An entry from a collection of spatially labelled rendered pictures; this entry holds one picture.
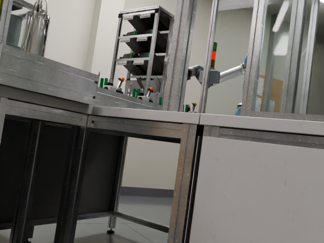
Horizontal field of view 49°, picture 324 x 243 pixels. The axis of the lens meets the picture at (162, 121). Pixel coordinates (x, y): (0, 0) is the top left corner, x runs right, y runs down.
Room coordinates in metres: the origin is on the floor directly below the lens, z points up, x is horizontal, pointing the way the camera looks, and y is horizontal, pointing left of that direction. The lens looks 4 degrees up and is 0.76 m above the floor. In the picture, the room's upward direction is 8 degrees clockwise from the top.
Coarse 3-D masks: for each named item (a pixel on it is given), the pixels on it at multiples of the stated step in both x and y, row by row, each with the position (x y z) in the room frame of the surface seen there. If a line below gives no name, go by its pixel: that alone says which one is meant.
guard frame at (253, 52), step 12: (264, 0) 0.98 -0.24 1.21; (264, 12) 0.98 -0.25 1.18; (252, 24) 0.99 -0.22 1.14; (252, 36) 0.99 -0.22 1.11; (252, 48) 0.99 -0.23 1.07; (252, 60) 0.99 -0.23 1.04; (252, 72) 0.98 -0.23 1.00; (252, 84) 0.98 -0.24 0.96; (252, 96) 0.98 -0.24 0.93; (252, 108) 0.98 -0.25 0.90; (312, 120) 0.88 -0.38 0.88
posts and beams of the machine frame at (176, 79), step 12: (180, 0) 1.05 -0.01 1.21; (192, 0) 1.04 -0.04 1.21; (180, 12) 1.05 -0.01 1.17; (192, 12) 1.05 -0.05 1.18; (180, 24) 1.05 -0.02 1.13; (192, 24) 1.06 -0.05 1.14; (180, 36) 1.04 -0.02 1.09; (192, 36) 1.07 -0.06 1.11; (180, 48) 1.04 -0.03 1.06; (180, 60) 1.03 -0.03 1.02; (168, 72) 1.05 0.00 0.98; (180, 72) 1.03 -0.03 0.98; (168, 84) 1.05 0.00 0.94; (180, 84) 1.04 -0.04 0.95; (168, 96) 1.05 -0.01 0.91; (180, 96) 1.05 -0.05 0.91; (168, 108) 1.05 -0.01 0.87; (180, 108) 1.06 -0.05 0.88
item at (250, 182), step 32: (224, 128) 0.91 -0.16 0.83; (256, 128) 0.84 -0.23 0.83; (288, 128) 0.80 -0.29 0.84; (320, 128) 0.76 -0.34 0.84; (224, 160) 0.89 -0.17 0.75; (256, 160) 0.84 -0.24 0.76; (288, 160) 0.80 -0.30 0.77; (320, 160) 0.76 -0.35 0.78; (224, 192) 0.88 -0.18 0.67; (256, 192) 0.84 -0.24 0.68; (288, 192) 0.79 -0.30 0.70; (320, 192) 0.76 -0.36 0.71; (192, 224) 0.93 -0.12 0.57; (224, 224) 0.88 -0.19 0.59; (256, 224) 0.83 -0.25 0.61; (288, 224) 0.79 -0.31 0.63; (320, 224) 0.75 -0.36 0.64
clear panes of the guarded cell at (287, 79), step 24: (288, 0) 0.95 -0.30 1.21; (312, 0) 0.91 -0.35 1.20; (264, 24) 0.98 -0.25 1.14; (288, 24) 0.94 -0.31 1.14; (312, 24) 0.91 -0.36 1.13; (264, 48) 0.98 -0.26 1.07; (288, 48) 0.94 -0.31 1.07; (312, 48) 0.90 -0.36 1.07; (264, 72) 0.97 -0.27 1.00; (288, 72) 0.94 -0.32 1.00; (312, 72) 0.90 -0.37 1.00; (264, 96) 0.97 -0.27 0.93; (288, 96) 0.93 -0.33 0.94; (312, 96) 0.90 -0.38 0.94
